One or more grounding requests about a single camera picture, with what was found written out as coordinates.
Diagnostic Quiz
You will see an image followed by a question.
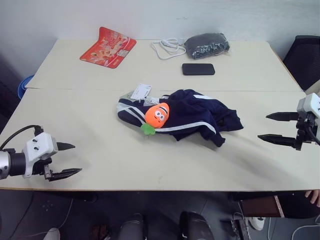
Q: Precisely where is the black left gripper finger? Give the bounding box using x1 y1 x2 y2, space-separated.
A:
48 167 83 182
56 142 77 152

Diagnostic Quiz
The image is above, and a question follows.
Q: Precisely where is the white charger cable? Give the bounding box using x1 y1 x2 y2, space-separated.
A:
151 36 187 61

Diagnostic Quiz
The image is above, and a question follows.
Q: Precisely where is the brown wooden box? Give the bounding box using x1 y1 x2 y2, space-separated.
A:
239 194 285 219

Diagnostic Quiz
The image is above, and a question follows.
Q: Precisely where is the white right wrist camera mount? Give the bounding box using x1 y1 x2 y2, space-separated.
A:
296 92 320 116

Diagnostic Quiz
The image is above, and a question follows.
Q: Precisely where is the white shoe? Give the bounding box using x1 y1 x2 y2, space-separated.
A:
249 216 266 231

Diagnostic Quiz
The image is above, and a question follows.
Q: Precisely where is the black smartphone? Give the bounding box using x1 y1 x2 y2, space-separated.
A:
181 63 216 77

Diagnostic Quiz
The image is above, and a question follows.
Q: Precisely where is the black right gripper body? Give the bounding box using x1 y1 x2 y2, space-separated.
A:
294 111 318 151

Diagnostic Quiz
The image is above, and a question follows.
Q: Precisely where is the dark rounded shape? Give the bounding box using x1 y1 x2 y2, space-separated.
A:
116 213 145 240
179 210 215 240

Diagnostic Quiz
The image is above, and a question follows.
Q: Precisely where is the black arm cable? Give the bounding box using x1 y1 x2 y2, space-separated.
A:
0 124 44 150
307 124 320 146

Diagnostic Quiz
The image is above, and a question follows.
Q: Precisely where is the red printed packaging bag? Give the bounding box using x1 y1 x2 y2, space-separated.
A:
79 26 138 69

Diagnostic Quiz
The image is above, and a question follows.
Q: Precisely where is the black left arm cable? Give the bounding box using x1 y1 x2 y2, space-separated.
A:
0 124 44 150

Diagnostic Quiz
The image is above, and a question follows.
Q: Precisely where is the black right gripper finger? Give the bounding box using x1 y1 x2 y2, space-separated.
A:
265 111 300 123
257 134 297 149

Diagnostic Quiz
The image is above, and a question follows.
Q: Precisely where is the blue bin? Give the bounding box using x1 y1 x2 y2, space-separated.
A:
17 74 35 100

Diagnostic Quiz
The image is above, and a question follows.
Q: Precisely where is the dark garment in clear bag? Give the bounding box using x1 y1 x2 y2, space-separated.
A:
183 32 231 61

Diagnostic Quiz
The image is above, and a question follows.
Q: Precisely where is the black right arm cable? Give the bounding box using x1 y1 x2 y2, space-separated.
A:
307 124 320 146

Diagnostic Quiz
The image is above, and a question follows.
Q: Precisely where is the black mesh office chair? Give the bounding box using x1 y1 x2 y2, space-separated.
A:
282 34 320 92

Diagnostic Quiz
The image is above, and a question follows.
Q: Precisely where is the person's bare hand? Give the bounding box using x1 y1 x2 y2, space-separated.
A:
304 189 320 208

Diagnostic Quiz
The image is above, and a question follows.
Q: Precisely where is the navy white-striped zip jacket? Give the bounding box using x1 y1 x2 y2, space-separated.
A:
116 88 245 149

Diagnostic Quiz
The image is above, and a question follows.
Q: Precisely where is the orange plush carrot toy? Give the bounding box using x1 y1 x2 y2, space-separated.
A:
140 102 172 136

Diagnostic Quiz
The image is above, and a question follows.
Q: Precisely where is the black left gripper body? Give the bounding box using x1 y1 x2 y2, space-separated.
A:
31 142 61 182

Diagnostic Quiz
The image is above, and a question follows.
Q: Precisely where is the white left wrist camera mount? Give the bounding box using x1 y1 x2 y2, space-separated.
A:
21 132 59 179

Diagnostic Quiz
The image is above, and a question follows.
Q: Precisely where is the white floor cable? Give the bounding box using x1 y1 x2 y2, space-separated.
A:
265 217 320 240

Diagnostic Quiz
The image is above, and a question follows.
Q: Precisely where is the white paper garment tag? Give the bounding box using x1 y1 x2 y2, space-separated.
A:
130 83 153 100

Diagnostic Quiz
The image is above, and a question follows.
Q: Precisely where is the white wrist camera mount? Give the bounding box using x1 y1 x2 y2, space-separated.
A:
21 132 59 179
296 92 320 116

